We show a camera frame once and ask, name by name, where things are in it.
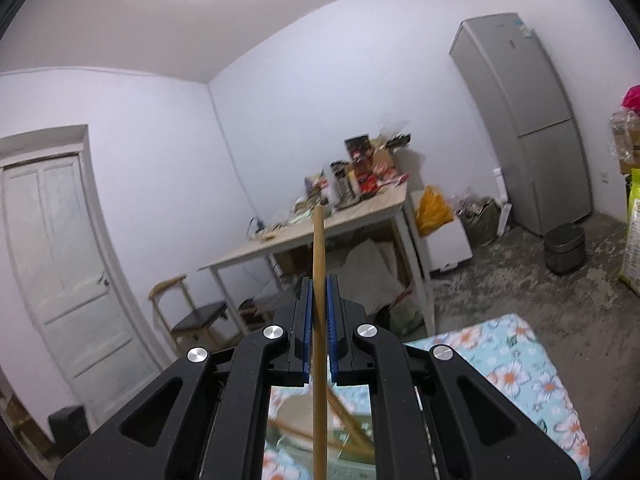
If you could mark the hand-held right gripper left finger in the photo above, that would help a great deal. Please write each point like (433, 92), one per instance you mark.
(305, 340)

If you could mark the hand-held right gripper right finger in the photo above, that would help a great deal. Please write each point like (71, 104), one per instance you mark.
(334, 340)

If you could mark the green perforated utensil holder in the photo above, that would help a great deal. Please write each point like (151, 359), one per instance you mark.
(290, 455)

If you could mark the light green bag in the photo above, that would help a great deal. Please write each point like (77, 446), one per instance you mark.
(406, 315)

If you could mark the grey sacks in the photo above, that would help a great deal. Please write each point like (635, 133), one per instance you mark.
(365, 270)

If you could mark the wooden chair dark seat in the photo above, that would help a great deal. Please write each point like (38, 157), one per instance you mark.
(195, 317)

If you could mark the white wooden table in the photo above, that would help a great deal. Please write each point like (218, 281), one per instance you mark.
(350, 220)

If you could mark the white box with yellow bag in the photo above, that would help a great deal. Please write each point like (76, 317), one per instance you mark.
(447, 250)

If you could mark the yellow plastic bag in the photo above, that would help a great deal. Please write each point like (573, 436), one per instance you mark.
(434, 210)

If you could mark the floral blue blanket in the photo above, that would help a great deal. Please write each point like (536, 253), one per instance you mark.
(500, 360)

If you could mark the pile of snack packets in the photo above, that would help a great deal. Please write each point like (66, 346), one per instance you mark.
(365, 170)

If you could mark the olive green bag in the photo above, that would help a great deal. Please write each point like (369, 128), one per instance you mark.
(480, 222)

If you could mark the white tower appliance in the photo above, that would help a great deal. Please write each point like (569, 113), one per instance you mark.
(502, 200)

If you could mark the black trash can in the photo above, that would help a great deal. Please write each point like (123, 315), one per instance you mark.
(564, 250)

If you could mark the white panel door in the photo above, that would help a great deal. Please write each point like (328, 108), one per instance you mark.
(65, 270)

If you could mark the small black box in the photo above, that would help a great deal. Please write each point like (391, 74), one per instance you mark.
(70, 427)

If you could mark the grey refrigerator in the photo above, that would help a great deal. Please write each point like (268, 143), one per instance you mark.
(530, 125)

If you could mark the white green sack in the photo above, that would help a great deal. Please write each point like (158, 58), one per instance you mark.
(631, 235)

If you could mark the clear plastic bag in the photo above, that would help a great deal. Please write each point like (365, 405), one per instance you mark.
(625, 135)

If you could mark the pink bag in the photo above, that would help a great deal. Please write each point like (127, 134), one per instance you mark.
(632, 97)

